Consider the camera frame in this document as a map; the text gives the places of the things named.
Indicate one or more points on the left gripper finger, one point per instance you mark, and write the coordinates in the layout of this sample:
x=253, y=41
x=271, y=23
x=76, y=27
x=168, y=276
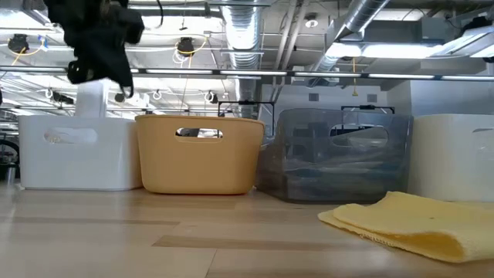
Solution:
x=123, y=77

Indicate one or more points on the white plastic bin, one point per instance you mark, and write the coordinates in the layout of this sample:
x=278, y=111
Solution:
x=451, y=166
x=77, y=166

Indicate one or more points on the orange plastic bin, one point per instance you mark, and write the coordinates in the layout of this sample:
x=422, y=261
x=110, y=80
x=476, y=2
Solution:
x=200, y=170

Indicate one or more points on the blue toothbrush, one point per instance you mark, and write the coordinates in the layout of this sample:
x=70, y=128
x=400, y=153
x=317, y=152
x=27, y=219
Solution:
x=339, y=170

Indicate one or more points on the grey translucent plastic bin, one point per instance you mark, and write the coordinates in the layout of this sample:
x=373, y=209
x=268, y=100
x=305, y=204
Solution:
x=339, y=181

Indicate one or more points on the white round column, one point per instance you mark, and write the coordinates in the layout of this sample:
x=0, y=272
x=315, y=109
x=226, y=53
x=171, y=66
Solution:
x=90, y=104

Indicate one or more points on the long ceiling light strip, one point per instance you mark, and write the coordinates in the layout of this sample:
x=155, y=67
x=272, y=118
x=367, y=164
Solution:
x=247, y=72

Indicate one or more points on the dark background equipment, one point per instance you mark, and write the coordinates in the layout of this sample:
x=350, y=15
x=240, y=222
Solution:
x=7, y=154

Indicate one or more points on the round ceiling fixture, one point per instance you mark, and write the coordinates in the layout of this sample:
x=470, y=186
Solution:
x=311, y=21

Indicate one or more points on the yellow hanging plug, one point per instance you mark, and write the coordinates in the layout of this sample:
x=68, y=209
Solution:
x=354, y=92

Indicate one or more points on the ceiling light panel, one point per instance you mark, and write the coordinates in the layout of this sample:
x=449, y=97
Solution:
x=405, y=50

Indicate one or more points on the yellow folded cloth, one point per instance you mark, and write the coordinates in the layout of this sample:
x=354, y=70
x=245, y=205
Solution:
x=417, y=228

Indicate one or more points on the black background rig frame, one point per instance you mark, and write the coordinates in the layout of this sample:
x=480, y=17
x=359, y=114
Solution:
x=366, y=107

